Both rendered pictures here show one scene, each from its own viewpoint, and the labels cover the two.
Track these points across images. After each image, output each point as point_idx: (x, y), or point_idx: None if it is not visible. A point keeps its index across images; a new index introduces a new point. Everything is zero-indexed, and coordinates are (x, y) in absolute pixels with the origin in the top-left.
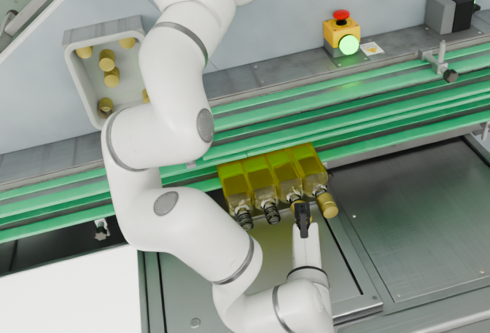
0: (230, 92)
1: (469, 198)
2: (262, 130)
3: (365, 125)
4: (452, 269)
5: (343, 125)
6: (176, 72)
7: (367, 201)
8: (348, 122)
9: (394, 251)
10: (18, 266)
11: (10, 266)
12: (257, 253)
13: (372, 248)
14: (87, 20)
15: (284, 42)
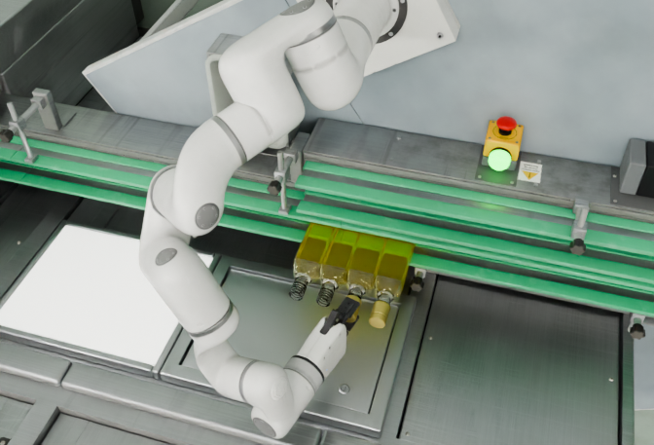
0: (351, 157)
1: (563, 385)
2: (371, 207)
3: (476, 253)
4: (479, 441)
5: (450, 241)
6: (198, 168)
7: (456, 330)
8: (457, 241)
9: (439, 392)
10: (114, 225)
11: (107, 222)
12: (228, 326)
13: (420, 379)
14: (243, 31)
15: (441, 124)
